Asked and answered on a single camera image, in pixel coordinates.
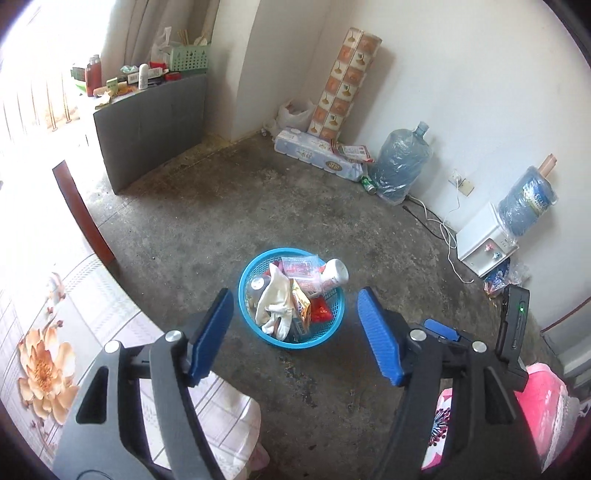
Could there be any red plastic bag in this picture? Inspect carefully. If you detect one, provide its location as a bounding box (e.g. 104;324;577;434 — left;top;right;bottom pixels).
311;296;332;323

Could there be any white cloth glove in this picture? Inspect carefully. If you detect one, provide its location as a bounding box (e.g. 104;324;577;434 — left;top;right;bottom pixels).
254;264;296;341

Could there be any white AD milk bottle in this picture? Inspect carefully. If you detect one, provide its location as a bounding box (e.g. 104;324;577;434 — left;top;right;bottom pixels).
320;259;349;293

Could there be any yellow snack wrapper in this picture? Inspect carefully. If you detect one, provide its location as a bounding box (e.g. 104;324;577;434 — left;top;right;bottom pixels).
291;279;311;334

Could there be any clear pink plastic bag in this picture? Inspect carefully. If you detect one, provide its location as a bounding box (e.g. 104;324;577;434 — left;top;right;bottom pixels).
280;255;324;297

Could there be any clear plastic dome lid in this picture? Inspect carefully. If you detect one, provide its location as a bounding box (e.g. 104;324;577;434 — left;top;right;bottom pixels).
245;274;270;317

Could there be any blue plastic trash basket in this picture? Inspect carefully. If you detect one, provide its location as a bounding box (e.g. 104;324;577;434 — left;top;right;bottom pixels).
238;247;349;350

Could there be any white water dispenser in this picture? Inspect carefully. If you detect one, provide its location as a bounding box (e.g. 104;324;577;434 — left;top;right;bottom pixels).
456;203;518;278

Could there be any green drink can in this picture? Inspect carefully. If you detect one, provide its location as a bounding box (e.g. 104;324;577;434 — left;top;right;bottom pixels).
361;175;378;195

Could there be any floral plastic tablecloth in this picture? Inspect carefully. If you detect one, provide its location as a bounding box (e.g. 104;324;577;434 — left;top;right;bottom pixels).
1;254;269;479

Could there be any water jug on dispenser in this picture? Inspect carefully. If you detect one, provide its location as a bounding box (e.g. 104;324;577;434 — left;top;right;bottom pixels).
497;166;558;238

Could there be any large blue water jug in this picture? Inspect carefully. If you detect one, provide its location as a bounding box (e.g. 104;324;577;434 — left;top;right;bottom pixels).
369;121;433;205

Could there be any white tissue roll pack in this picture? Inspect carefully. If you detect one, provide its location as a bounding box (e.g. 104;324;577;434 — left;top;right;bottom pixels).
274;128;363;182

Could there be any dark grey cabinet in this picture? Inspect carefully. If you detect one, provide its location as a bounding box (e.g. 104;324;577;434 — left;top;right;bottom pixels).
93;74;207;194

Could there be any white lotion bottle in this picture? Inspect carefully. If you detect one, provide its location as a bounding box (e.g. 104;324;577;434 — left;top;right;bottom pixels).
138;64;149;90

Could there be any rolled patterned floor mat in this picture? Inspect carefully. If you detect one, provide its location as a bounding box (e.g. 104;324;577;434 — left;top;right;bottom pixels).
308;27;383;141

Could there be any green plastic basket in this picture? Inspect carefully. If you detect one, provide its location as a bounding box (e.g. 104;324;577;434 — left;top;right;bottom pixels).
168;45;209;72

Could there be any red thermos bottle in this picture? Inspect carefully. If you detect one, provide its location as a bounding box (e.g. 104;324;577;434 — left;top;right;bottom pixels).
85;54;102;97

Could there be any beige curtain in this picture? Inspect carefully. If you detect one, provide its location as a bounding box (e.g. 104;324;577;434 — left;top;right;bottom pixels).
100;0;219;81

